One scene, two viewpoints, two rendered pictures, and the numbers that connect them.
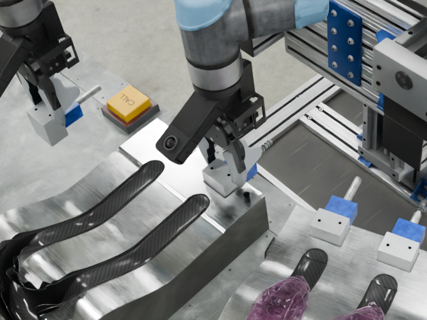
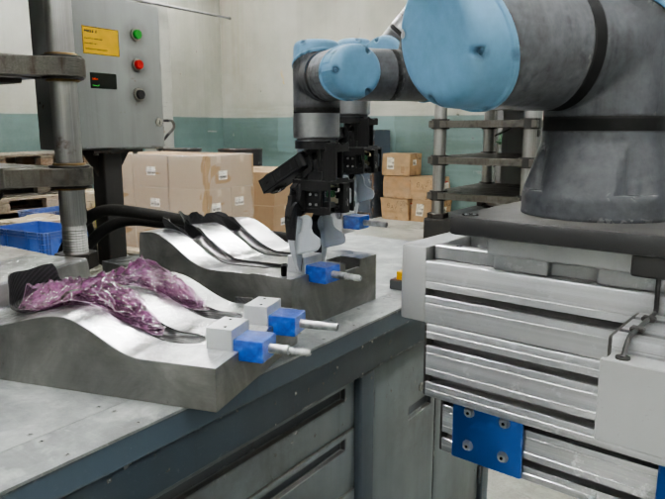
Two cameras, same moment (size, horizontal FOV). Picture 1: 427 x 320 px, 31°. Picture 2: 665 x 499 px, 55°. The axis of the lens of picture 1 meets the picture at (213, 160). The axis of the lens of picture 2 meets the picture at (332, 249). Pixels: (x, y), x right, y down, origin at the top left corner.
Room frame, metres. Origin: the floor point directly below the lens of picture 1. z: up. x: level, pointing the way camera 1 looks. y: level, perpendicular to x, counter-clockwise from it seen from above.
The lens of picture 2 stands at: (0.46, -1.01, 1.12)
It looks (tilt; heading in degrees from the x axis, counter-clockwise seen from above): 11 degrees down; 70
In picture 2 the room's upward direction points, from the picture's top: straight up
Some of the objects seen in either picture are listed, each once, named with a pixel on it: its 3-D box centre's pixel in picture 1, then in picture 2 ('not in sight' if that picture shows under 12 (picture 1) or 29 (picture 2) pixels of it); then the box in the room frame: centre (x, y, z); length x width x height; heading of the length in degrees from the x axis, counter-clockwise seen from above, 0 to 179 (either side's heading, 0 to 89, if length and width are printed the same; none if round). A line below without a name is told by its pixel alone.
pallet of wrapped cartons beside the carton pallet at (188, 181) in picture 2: not in sight; (178, 207); (1.06, 4.51, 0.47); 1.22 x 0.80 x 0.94; 129
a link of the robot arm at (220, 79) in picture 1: (213, 62); (318, 128); (0.80, -0.03, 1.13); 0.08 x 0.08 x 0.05
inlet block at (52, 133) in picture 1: (70, 107); (359, 222); (0.97, 0.22, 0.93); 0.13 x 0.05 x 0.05; 125
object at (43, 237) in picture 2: not in sight; (41, 241); (0.01, 4.00, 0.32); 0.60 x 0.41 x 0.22; 131
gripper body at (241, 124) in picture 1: (225, 101); (320, 178); (0.80, -0.03, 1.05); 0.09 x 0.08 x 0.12; 125
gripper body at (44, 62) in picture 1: (35, 41); (355, 146); (0.97, 0.23, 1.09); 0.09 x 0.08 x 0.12; 125
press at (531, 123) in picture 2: not in sight; (513, 140); (3.83, 3.69, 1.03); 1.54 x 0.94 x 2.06; 35
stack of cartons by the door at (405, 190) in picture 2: not in sight; (416, 186); (4.15, 6.09, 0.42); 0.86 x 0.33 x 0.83; 125
